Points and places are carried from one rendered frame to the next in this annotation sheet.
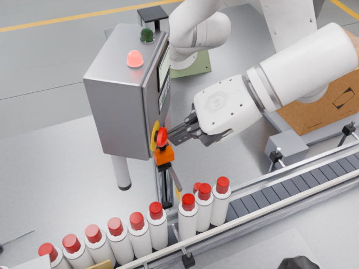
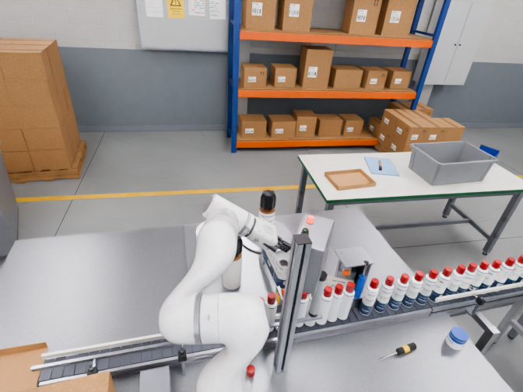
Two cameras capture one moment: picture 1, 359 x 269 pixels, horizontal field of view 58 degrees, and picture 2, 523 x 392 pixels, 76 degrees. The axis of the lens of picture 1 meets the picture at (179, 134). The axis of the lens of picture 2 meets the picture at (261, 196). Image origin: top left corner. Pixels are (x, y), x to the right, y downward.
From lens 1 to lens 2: 1.36 m
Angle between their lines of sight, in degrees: 99
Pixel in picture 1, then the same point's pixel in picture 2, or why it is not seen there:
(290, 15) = not seen: hidden behind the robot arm
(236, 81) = (257, 227)
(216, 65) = not seen: outside the picture
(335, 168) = (126, 358)
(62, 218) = (361, 369)
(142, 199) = (298, 374)
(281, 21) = not seen: hidden behind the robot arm
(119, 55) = (318, 228)
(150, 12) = (303, 239)
